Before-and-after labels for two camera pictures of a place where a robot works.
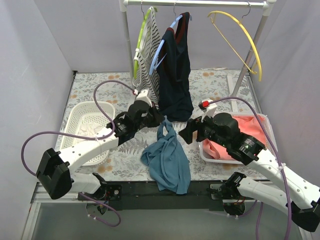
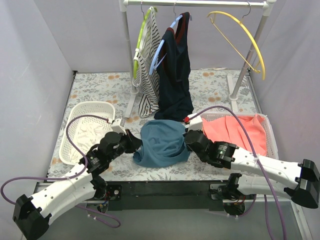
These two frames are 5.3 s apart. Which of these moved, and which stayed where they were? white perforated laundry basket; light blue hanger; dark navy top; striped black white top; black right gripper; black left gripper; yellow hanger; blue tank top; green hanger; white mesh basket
Moved: black right gripper; blue tank top; black left gripper; yellow hanger
Stayed: striped black white top; dark navy top; green hanger; white perforated laundry basket; light blue hanger; white mesh basket
